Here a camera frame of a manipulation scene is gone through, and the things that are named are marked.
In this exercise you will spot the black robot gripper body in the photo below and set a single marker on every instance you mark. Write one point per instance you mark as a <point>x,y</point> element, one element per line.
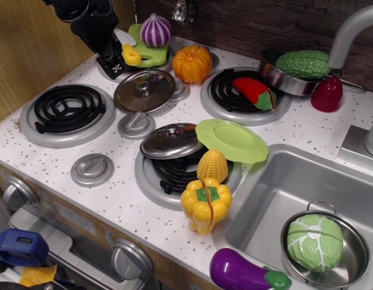
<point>94,22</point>

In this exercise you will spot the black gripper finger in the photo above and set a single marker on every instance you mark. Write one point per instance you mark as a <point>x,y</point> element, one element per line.
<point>115,67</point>

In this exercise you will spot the steel lid upper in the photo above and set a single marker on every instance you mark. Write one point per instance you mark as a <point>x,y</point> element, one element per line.
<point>144,91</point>

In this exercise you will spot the steel lid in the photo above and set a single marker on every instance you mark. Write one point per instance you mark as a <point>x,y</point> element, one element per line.
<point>171,141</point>
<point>144,91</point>

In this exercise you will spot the grey stove knob middle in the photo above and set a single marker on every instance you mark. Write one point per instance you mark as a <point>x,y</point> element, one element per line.
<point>136,126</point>

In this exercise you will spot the grey stove knob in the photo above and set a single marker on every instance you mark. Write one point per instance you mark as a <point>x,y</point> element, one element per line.
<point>182,91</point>
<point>136,126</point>
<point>92,170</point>

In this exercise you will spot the grey stove knob back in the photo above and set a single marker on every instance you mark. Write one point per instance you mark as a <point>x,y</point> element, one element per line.
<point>182,91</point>

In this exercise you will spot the steel lid lower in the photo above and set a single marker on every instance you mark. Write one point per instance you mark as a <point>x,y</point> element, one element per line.
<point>171,141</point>

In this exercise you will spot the grey stove knob front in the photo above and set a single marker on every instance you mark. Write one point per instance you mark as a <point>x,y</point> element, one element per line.
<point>92,170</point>

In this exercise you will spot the green toy cutting board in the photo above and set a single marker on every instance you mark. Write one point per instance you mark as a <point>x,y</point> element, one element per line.
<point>150,56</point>

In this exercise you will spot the purple striped toy onion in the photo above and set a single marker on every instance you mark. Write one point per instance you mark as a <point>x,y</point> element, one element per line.
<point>156,31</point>

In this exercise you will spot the left black coil burner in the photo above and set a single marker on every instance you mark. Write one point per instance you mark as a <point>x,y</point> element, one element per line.
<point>67,116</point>

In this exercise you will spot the orange toy pumpkin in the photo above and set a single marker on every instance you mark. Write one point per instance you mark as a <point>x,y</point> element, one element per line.
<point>192,64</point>

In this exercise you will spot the hanging steel ladle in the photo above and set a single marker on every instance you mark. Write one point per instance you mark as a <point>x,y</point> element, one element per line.
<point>184,12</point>

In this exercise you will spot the back right coil burner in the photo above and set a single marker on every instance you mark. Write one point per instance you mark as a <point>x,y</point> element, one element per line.
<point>223,101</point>

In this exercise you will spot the front coil burner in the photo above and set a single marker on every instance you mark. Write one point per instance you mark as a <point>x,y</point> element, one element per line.
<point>163,180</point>

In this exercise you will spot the yellow toy corn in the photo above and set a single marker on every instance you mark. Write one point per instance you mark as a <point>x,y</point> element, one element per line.
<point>213,164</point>

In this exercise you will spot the light green toy plate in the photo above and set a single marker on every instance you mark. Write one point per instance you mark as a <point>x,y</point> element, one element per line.
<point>237,143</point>

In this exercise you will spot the red toy chili pepper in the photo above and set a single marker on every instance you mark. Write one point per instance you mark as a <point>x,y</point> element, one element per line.
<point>257,93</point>

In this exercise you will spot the oven clock display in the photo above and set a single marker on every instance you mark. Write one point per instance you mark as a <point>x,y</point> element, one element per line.
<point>75,218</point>

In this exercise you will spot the left oven knob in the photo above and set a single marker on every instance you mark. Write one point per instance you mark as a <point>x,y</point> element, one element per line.
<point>18,194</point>

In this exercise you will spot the oven knob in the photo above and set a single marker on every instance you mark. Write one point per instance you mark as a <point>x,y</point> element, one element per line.
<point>18,194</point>
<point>129,262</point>

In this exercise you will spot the yellow toy bell pepper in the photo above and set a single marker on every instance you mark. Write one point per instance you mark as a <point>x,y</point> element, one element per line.
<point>205,203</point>

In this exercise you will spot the green toy bitter gourd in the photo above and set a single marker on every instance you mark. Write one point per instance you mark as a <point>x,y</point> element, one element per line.
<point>304,64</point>

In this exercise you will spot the right oven knob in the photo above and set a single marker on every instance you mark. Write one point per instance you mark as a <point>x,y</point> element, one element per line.
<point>129,262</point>

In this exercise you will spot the grey toy sink basin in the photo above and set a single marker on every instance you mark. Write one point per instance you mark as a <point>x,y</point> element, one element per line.
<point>291,181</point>

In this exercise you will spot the blue plastic clamp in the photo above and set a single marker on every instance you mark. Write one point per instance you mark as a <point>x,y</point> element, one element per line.
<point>22,248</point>

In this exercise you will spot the dark red toy cup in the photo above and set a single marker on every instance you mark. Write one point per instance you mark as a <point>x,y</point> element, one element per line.
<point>328,95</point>

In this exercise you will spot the yellow cloth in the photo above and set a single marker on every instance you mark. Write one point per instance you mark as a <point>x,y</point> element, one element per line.
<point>32,276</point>

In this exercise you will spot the purple toy eggplant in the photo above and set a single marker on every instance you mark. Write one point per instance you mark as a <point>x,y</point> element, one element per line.
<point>230,270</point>

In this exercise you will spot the silver toy faucet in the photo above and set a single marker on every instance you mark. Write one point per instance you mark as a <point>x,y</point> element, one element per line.
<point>357,146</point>

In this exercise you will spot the green toy cabbage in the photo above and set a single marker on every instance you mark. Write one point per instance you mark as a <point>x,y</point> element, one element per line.
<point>315,242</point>

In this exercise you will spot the steel pot in sink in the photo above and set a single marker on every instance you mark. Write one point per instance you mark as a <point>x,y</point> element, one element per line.
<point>352,267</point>

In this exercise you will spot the toy knife yellow handle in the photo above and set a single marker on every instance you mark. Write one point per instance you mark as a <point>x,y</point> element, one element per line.
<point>130,55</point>

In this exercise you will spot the steel saucepan with handle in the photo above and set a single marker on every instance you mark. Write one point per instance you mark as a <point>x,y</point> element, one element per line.
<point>281,81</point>

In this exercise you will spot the oven door handle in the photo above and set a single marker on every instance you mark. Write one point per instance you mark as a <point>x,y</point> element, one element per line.
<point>80,261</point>

